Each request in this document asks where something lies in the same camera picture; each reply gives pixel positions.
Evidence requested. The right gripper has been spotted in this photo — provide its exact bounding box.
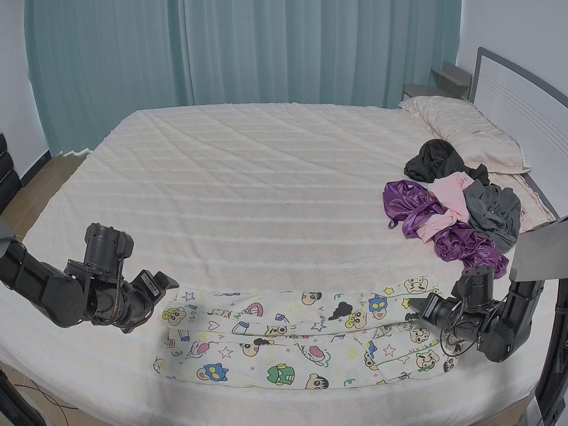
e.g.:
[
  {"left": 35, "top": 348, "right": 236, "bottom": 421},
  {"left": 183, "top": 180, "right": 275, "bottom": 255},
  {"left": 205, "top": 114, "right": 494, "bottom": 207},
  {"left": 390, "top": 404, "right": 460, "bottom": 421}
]
[{"left": 437, "top": 300, "right": 462, "bottom": 333}]

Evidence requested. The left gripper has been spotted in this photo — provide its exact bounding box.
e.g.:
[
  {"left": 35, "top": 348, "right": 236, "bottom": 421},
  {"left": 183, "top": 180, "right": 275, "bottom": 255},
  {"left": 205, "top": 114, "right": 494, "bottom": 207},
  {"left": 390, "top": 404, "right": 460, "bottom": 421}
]
[{"left": 119, "top": 284, "right": 156, "bottom": 327}]

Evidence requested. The white printed pyjama top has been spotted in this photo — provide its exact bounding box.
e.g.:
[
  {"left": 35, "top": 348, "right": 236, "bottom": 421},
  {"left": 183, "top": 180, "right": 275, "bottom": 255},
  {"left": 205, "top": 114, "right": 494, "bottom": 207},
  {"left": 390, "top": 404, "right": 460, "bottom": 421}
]
[{"left": 153, "top": 275, "right": 460, "bottom": 391}]

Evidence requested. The bed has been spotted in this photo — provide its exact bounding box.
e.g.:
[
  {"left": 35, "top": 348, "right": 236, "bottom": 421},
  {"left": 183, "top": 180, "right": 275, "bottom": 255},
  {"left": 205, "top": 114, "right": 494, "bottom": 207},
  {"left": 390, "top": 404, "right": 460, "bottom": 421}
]
[{"left": 0, "top": 46, "right": 568, "bottom": 420}]

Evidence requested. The purple satin garment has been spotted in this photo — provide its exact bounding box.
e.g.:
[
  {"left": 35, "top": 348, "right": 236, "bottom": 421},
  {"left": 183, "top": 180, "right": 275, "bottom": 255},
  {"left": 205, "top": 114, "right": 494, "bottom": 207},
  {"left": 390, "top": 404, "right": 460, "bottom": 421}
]
[{"left": 384, "top": 179, "right": 510, "bottom": 278}]

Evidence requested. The dark grey garment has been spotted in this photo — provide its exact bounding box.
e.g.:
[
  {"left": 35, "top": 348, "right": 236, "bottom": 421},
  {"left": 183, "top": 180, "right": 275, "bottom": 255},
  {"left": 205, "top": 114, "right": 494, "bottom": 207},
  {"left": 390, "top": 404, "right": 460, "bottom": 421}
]
[{"left": 464, "top": 179, "right": 522, "bottom": 254}]

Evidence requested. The pink garment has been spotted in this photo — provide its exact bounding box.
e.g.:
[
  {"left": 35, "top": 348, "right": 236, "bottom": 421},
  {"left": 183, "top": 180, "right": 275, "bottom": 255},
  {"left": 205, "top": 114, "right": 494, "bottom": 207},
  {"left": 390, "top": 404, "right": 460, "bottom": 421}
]
[{"left": 419, "top": 171, "right": 531, "bottom": 244}]

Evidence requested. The black garment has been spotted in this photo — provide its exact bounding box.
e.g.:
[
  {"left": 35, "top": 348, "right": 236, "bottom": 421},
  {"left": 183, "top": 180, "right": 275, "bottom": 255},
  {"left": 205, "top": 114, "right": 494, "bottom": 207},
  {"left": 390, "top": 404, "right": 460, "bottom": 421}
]
[{"left": 405, "top": 139, "right": 490, "bottom": 186}]

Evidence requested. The pale pink pillow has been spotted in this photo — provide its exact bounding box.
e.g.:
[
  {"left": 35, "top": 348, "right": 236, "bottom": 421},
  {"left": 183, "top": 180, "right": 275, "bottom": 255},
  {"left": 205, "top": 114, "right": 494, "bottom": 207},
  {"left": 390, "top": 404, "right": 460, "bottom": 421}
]
[{"left": 398, "top": 96, "right": 533, "bottom": 175}]

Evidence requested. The grey bedside table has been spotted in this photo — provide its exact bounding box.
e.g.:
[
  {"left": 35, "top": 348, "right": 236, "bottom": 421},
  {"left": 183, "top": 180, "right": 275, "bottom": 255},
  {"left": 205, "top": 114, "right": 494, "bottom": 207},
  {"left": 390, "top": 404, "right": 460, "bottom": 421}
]
[{"left": 403, "top": 60, "right": 472, "bottom": 102}]

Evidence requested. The blue-green curtain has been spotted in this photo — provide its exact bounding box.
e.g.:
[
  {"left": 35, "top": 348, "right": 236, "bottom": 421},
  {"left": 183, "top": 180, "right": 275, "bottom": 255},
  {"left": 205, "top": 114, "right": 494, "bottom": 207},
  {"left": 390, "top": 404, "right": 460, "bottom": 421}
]
[{"left": 24, "top": 0, "right": 462, "bottom": 156}]

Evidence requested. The black cable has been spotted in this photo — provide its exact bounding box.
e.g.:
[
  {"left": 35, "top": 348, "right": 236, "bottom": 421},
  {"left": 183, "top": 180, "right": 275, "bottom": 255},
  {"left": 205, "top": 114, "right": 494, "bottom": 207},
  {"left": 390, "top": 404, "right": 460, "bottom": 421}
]
[{"left": 15, "top": 382, "right": 78, "bottom": 418}]

